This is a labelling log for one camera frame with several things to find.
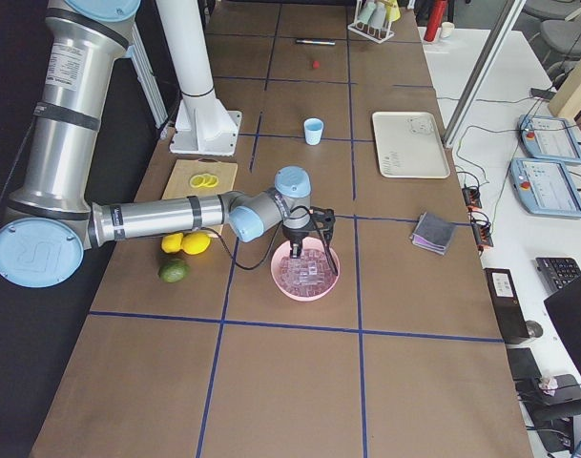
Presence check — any grey cup on rack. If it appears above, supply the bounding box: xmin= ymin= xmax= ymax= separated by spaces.
xmin=368 ymin=1 xmax=386 ymax=30

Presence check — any bamboo cutting board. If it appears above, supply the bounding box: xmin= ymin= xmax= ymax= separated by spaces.
xmin=161 ymin=159 xmax=238 ymax=233

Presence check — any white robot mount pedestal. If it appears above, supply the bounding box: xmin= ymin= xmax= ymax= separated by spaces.
xmin=156 ymin=0 xmax=241 ymax=156

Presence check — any teach pendant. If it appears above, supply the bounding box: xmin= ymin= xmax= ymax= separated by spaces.
xmin=510 ymin=157 xmax=581 ymax=219
xmin=518 ymin=114 xmax=581 ymax=165

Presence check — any white wire cup rack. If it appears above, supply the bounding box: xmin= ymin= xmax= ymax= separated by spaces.
xmin=347 ymin=0 xmax=401 ymax=44

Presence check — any green cup on rack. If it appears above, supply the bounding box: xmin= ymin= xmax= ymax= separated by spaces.
xmin=356 ymin=1 xmax=376 ymax=24

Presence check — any small white paper cup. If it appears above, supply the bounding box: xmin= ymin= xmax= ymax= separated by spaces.
xmin=439 ymin=21 xmax=455 ymax=39

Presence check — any black keyboard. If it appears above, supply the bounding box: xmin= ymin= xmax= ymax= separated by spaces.
xmin=535 ymin=257 xmax=581 ymax=293

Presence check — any black computer mouse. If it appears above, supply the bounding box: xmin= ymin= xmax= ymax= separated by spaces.
xmin=525 ymin=320 xmax=544 ymax=339

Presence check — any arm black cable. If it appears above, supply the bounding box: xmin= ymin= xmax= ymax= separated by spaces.
xmin=217 ymin=205 xmax=310 ymax=272

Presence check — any grey folded cloth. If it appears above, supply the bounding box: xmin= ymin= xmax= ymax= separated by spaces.
xmin=410 ymin=212 xmax=456 ymax=256

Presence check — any yellow cup on rack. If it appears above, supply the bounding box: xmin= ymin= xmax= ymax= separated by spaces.
xmin=383 ymin=0 xmax=401 ymax=23

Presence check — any far teach pendant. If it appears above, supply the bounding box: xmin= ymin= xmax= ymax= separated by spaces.
xmin=518 ymin=114 xmax=581 ymax=165

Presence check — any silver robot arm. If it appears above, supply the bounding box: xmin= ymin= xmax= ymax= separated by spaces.
xmin=0 ymin=1 xmax=315 ymax=288

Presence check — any pink bowl of ice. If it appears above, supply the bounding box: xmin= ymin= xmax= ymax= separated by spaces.
xmin=270 ymin=237 xmax=339 ymax=302

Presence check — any orange usb hub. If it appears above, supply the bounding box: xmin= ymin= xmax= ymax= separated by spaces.
xmin=462 ymin=186 xmax=493 ymax=253

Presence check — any yellow lemon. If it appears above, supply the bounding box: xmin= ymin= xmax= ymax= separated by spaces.
xmin=180 ymin=232 xmax=211 ymax=256
xmin=160 ymin=233 xmax=184 ymax=254

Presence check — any green avocado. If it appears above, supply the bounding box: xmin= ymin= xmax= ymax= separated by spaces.
xmin=157 ymin=258 xmax=190 ymax=283

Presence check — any near teach pendant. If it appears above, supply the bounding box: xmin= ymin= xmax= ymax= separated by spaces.
xmin=510 ymin=157 xmax=581 ymax=219

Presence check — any cream bear serving tray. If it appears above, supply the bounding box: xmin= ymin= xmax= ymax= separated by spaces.
xmin=371 ymin=112 xmax=450 ymax=179

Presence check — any lemon slices stack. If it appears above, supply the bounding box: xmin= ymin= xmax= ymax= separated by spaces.
xmin=189 ymin=173 xmax=219 ymax=189

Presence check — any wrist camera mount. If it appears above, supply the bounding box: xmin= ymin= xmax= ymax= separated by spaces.
xmin=310 ymin=207 xmax=339 ymax=277

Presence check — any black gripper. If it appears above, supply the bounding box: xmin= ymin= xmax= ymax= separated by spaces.
xmin=282 ymin=211 xmax=311 ymax=259

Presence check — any aluminium frame post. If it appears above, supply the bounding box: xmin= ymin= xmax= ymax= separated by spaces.
xmin=443 ymin=0 xmax=526 ymax=147

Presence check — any yellow lemon upper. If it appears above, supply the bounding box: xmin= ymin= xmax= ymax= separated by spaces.
xmin=160 ymin=233 xmax=184 ymax=254

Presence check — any yellow lemon lower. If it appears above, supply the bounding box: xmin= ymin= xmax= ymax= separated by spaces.
xmin=180 ymin=232 xmax=211 ymax=256

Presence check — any black box device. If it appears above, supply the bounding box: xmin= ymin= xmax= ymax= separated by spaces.
xmin=484 ymin=268 xmax=529 ymax=344

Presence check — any red bottle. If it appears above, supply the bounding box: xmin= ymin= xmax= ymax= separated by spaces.
xmin=424 ymin=0 xmax=447 ymax=42

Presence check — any light blue plastic cup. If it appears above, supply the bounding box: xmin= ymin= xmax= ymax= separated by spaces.
xmin=303 ymin=117 xmax=324 ymax=146

